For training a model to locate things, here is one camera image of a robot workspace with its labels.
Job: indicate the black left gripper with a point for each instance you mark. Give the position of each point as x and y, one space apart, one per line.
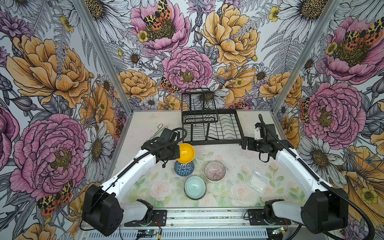
176 154

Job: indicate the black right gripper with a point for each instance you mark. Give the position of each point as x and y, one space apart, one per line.
250 147

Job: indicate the yellow bowl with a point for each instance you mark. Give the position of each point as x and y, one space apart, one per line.
187 153

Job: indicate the blue triangle patterned bowl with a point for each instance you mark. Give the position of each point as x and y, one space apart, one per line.
184 170

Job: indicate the light green bowl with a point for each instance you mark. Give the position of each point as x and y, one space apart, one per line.
195 188

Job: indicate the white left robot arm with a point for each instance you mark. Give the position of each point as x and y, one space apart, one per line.
103 207

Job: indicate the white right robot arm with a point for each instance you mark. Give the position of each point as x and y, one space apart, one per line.
326 208

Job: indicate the clear plastic container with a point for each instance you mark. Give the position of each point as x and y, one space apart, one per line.
259 182

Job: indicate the pink striped bowl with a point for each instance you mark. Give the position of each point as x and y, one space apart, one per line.
215 171

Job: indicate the black wire dish rack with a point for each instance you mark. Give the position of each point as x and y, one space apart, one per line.
205 123

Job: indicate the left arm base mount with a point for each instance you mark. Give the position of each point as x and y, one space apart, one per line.
142 214

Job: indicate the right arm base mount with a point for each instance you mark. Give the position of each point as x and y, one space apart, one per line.
265 216

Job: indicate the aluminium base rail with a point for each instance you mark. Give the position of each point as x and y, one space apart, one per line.
205 224

